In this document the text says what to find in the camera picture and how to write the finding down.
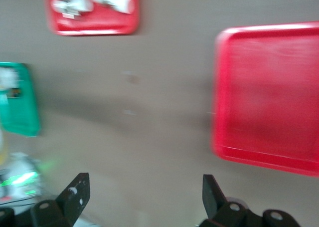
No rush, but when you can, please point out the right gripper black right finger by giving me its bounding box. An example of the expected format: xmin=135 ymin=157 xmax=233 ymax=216
xmin=199 ymin=174 xmax=301 ymax=227

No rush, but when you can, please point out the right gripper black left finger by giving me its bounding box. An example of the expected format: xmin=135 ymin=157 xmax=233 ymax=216
xmin=0 ymin=172 xmax=90 ymax=227

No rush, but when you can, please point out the green plastic tray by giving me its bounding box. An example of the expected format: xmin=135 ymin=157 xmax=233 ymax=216
xmin=0 ymin=61 xmax=41 ymax=137

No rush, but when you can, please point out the white miniature circuit breaker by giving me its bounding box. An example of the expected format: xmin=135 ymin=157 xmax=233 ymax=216
xmin=0 ymin=66 xmax=20 ymax=89

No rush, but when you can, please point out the black and orange component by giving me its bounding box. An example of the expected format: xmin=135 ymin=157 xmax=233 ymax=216
xmin=6 ymin=87 xmax=22 ymax=98

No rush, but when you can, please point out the red tray holding valves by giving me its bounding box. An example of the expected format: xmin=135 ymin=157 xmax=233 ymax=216
xmin=46 ymin=0 xmax=139 ymax=36

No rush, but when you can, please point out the large empty red tray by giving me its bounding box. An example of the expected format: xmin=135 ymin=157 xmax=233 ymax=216
xmin=211 ymin=21 xmax=319 ymax=178

